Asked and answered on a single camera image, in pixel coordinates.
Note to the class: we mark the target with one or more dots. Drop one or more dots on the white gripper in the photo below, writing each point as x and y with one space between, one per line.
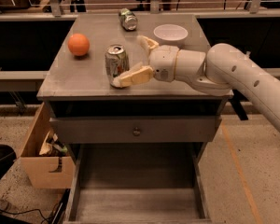
163 62

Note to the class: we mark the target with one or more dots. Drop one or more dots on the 7up soda can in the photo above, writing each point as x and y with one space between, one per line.
116 62

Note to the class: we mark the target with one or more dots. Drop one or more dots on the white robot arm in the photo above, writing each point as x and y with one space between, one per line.
216 72

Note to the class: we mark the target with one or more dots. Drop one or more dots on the lying silver green can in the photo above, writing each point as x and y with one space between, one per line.
128 19

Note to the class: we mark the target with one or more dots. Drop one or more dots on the closed top drawer with knob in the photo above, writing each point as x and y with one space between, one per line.
135 130

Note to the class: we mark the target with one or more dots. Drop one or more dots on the grey wooden drawer cabinet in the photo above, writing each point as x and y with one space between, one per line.
79 87

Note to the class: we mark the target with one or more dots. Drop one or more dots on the open middle drawer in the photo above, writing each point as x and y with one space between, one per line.
137 184

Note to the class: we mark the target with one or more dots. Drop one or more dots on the white ceramic bowl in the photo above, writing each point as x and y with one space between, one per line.
171 34

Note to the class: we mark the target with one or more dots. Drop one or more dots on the orange ball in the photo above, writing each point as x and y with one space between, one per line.
78 44

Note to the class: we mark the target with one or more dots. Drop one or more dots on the cardboard box with junk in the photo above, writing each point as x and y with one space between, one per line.
44 159

